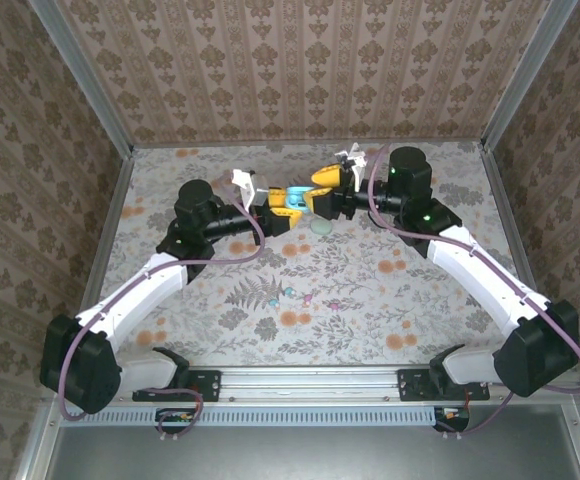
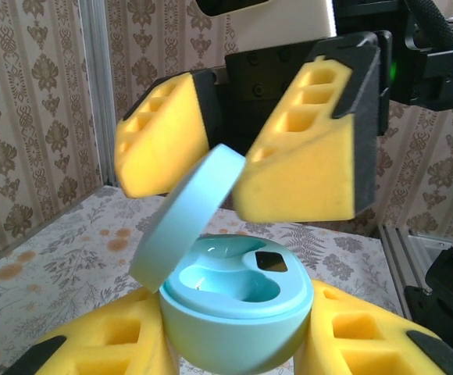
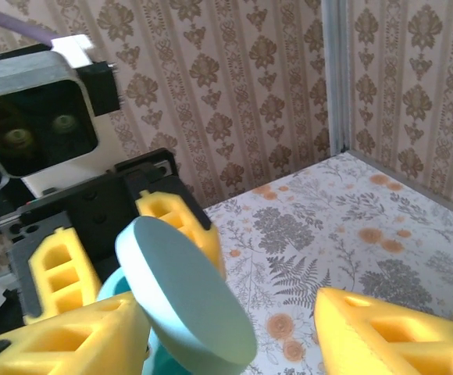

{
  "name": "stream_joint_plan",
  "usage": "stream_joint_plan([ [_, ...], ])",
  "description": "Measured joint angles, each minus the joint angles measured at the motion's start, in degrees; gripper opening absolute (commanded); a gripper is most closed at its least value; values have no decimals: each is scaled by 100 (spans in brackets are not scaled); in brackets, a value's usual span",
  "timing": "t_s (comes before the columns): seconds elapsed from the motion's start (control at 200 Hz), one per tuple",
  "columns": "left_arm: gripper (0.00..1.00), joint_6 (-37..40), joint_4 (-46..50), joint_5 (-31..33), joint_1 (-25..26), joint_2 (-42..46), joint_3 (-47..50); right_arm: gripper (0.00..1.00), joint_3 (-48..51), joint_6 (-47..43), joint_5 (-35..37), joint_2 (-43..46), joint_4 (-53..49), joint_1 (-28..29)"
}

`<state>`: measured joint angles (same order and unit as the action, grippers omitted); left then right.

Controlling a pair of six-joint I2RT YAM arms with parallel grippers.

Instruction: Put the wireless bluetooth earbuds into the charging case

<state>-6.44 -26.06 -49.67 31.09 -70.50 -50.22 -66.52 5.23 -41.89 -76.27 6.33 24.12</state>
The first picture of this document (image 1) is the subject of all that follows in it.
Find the aluminium corner post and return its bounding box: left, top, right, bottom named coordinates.
left=479, top=0, right=580, bottom=151
left=28, top=0, right=136, bottom=160

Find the grey metal panel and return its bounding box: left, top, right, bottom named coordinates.
left=44, top=424, right=580, bottom=480

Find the white slotted cable duct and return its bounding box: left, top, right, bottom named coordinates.
left=61, top=405, right=439, bottom=427

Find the black connector board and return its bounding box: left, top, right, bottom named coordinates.
left=432, top=404, right=471, bottom=434
left=155, top=407, right=205, bottom=435

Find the thin aluminium wall rail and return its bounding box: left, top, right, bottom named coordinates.
left=132, top=138, right=485, bottom=150

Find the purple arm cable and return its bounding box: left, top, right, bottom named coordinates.
left=367, top=144, right=580, bottom=441
left=57, top=172, right=267, bottom=442

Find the aluminium table edge rail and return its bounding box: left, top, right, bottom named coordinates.
left=80, top=147, right=136, bottom=386
left=478, top=142, right=562, bottom=366

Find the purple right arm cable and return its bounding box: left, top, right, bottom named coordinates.
left=367, top=144, right=580, bottom=441

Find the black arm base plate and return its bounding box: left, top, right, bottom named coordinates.
left=396, top=368, right=491, bottom=403
left=132, top=368, right=222, bottom=404

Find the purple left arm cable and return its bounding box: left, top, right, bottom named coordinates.
left=57, top=172, right=267, bottom=442

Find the blue earbud charging case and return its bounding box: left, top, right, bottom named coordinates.
left=283, top=184, right=317, bottom=215

